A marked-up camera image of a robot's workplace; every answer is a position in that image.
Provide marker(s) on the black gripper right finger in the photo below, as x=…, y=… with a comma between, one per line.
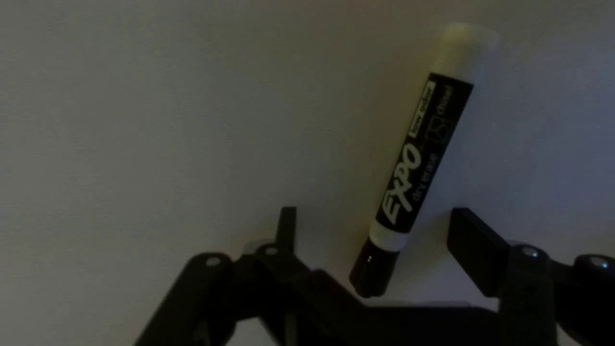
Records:
x=551, y=294

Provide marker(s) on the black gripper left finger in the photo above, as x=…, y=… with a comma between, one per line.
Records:
x=224, y=300

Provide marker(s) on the black Expo marker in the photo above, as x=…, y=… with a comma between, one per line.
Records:
x=417, y=159

